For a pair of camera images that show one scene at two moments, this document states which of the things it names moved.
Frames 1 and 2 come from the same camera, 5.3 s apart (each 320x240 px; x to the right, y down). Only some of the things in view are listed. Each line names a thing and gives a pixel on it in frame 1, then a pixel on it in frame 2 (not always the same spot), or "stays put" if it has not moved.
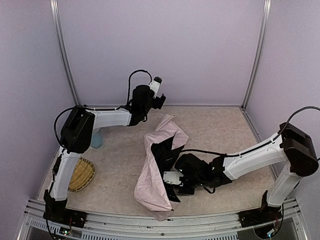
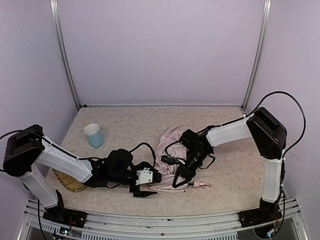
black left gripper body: (160, 101) -> (133, 187)
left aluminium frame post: (55, 10) stays put
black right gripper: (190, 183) -> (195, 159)
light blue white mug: (97, 137) stays put
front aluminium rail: (114, 225) stays put
